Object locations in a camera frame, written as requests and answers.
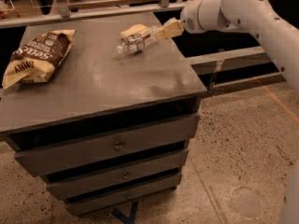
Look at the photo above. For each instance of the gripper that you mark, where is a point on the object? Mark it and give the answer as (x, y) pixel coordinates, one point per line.
(189, 21)

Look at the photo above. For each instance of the clear plastic water bottle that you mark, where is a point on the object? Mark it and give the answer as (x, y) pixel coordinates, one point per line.
(138, 41)

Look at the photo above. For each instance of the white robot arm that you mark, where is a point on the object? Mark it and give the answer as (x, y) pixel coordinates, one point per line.
(244, 162)

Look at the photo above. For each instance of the brown chip bag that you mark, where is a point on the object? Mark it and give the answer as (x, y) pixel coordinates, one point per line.
(37, 60)

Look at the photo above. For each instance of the yellow sponge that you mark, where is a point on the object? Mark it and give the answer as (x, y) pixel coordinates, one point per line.
(133, 29)

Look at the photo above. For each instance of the grey drawer cabinet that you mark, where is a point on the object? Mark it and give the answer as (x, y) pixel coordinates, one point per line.
(97, 92)

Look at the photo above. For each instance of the top grey drawer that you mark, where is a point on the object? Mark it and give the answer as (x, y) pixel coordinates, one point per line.
(53, 159)

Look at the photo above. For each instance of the grey drawer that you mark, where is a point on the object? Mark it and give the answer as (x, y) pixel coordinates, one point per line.
(123, 195)
(53, 159)
(95, 181)

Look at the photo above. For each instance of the middle grey drawer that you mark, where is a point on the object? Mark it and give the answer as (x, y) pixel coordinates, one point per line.
(95, 181)

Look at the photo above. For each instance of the bottom grey drawer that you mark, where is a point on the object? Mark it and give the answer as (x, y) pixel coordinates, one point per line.
(123, 195)

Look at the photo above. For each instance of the grey metal railing frame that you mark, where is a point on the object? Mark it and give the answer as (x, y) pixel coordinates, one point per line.
(278, 40)

